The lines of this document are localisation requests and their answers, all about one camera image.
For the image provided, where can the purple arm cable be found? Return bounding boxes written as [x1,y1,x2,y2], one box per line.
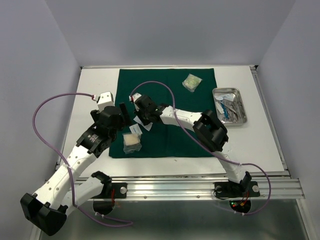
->
[33,92,133,227]
[129,81,273,217]

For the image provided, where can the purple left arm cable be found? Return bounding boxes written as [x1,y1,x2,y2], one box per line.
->
[33,92,133,227]

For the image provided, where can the stainless steel instrument tray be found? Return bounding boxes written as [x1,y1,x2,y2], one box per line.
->
[212,87,248,127]

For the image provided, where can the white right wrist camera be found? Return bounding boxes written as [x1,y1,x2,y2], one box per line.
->
[129,93,142,103]

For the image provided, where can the aluminium front rail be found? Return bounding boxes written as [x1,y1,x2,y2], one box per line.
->
[112,176,305,202]

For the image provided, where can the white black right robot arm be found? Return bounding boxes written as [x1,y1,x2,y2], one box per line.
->
[130,93,252,195]

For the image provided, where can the small white blue packet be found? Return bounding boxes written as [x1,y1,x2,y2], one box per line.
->
[129,123,143,135]

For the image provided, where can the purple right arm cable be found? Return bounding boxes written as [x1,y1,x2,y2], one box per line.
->
[129,81,273,217]

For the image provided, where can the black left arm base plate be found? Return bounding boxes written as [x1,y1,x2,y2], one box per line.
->
[93,182,128,200]

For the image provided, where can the green printed gauze packet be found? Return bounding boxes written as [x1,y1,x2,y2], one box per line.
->
[182,74,203,92]

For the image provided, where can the blue plastic scalpel handle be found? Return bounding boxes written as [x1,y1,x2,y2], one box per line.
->
[220,102,229,121]

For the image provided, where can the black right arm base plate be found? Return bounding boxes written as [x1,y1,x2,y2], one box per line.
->
[213,181,261,199]

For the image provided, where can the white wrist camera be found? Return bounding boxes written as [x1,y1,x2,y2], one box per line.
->
[97,91,115,112]
[129,93,142,103]

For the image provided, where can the clear bag beige gauze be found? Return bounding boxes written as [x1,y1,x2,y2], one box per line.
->
[123,133,142,154]

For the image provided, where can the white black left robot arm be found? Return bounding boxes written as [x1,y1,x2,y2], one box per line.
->
[20,103,131,236]

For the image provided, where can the long white blue pouch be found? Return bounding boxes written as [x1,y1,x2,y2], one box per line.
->
[133,116,153,132]

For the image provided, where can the green surgical drape cloth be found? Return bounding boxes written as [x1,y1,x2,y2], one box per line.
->
[109,68,217,159]

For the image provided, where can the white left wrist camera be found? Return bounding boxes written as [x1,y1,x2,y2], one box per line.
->
[97,91,115,112]

